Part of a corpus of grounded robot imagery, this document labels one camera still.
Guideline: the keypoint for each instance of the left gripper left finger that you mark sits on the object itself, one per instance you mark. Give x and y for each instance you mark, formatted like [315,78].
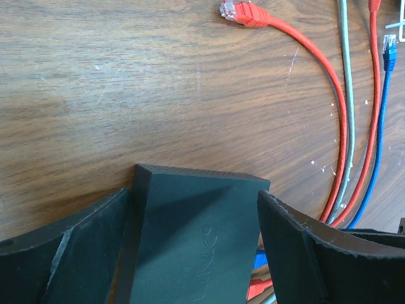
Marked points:
[72,260]

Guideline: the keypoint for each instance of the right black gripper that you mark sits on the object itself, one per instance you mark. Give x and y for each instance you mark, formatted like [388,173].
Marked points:
[401,228]

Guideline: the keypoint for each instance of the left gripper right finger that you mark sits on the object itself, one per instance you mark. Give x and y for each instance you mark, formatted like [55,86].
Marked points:
[311,262]

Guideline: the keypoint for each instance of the black network switch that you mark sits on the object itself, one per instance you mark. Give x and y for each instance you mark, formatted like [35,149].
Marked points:
[191,236]

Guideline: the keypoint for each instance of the white wire dish rack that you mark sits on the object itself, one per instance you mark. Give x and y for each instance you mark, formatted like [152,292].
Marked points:
[400,23]

